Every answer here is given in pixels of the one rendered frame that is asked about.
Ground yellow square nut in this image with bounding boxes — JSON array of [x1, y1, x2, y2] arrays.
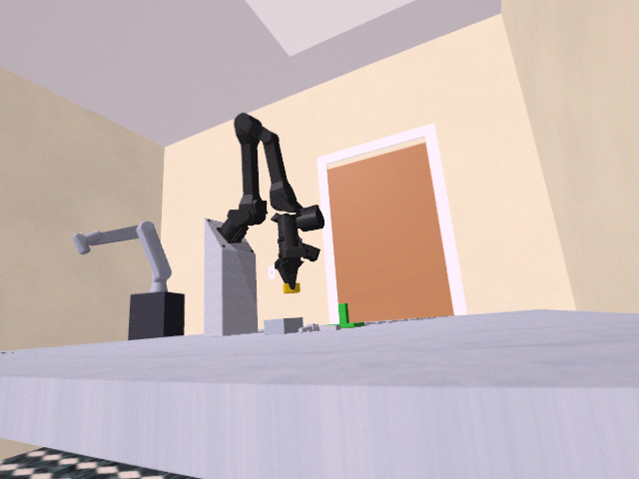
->
[[283, 282, 301, 293]]

